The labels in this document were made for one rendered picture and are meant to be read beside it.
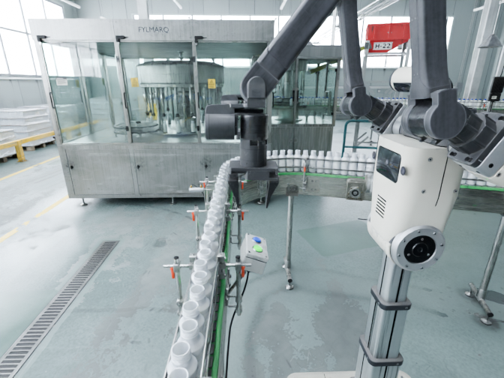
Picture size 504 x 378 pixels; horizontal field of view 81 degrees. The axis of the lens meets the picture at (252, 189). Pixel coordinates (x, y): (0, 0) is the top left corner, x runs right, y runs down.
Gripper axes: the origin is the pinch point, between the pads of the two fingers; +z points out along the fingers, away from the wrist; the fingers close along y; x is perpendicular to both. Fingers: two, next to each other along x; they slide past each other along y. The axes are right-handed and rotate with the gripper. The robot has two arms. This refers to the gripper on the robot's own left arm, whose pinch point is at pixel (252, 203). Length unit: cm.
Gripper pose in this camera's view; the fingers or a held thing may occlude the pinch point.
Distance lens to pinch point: 66.4
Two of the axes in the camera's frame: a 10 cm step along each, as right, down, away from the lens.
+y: 10.0, 0.1, 0.3
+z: -0.2, 9.4, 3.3
